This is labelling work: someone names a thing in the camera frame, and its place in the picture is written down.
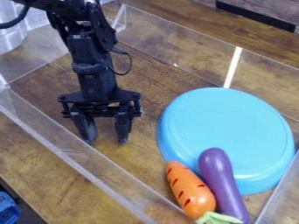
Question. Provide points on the purple toy eggplant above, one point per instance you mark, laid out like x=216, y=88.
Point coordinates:
x=218, y=174

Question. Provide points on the orange toy carrot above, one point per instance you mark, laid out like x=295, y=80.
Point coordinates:
x=194, y=196

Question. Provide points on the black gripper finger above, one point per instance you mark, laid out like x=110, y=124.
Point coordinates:
x=123, y=126
x=84, y=123

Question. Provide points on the blue round plate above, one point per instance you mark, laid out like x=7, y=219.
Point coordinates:
x=228, y=119

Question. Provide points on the white curtain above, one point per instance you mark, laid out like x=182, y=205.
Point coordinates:
x=14, y=35

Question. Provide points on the dark baseboard strip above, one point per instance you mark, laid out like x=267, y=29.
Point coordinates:
x=255, y=16

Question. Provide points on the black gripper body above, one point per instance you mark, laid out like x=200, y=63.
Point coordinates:
x=122, y=101

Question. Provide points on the blue object at corner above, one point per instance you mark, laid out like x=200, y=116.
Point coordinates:
x=10, y=211

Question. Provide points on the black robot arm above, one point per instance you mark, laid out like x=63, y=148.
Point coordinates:
x=90, y=39

